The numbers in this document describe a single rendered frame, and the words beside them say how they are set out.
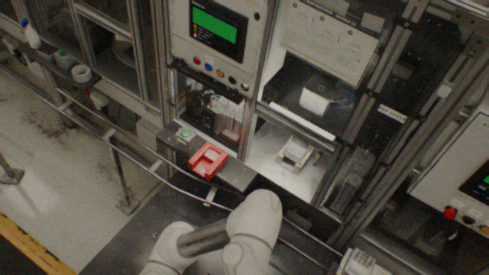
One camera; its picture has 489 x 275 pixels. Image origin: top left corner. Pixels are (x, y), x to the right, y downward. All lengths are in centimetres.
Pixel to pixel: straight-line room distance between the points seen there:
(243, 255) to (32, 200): 214
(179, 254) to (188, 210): 44
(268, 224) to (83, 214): 188
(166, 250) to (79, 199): 139
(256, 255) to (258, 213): 13
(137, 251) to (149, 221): 16
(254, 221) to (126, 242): 94
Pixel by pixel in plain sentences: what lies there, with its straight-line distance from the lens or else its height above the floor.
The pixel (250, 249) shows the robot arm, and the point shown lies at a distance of 118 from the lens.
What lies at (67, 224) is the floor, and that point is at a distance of 292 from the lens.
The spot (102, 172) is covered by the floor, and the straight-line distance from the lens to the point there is 307.
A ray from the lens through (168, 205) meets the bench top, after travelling 209.
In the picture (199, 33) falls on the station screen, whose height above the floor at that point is 158.
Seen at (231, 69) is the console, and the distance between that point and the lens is 157.
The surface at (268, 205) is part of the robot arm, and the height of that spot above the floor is 143.
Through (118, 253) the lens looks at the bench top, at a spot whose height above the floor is 68.
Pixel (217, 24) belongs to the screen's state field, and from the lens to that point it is 146.
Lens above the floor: 252
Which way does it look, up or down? 52 degrees down
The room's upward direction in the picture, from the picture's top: 10 degrees clockwise
